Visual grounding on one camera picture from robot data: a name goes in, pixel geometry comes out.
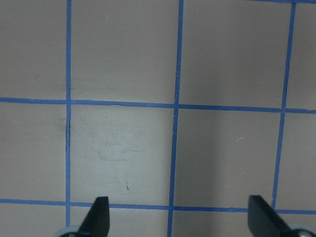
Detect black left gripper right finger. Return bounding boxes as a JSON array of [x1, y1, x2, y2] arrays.
[[248, 195, 292, 237]]

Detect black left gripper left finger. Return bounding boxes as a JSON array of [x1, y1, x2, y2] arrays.
[[78, 197, 110, 237]]

